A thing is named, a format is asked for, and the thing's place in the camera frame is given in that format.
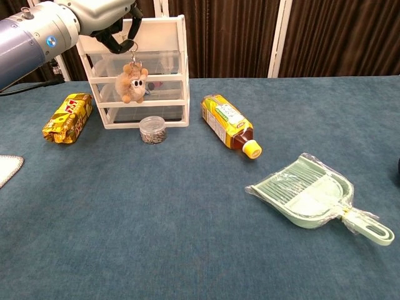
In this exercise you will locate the clear round jar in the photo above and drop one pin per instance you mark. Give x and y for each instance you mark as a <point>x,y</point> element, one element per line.
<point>153,131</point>

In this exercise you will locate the green dustpan brush set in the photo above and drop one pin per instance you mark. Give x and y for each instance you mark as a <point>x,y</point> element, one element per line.
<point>309,200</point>

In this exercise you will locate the white plastic drawer organizer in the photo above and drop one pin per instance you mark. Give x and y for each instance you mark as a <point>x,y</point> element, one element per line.
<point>140,106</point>

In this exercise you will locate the tea bottle yellow cap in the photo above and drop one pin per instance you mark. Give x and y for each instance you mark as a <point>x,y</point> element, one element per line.
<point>225,120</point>

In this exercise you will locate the yellow snack bag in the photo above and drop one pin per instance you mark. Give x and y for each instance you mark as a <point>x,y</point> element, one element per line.
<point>67,118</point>

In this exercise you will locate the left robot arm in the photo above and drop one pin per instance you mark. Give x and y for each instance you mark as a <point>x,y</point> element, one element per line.
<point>28,40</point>

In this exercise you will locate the transparent drawer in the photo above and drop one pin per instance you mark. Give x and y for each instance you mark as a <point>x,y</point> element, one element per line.
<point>168,90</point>
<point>147,114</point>
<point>162,64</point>

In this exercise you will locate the blue felt table cover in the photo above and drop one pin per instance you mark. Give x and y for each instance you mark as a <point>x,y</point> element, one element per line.
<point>187,234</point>

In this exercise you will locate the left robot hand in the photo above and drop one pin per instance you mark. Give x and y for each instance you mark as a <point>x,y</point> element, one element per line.
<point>100,14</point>

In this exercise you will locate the dark brown pleated curtain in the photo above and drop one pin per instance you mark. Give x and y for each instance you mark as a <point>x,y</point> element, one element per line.
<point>231,37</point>

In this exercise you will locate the white metal frame post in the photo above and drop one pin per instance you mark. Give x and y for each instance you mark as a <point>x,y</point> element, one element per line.
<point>278,40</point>
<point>64,68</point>
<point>163,7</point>

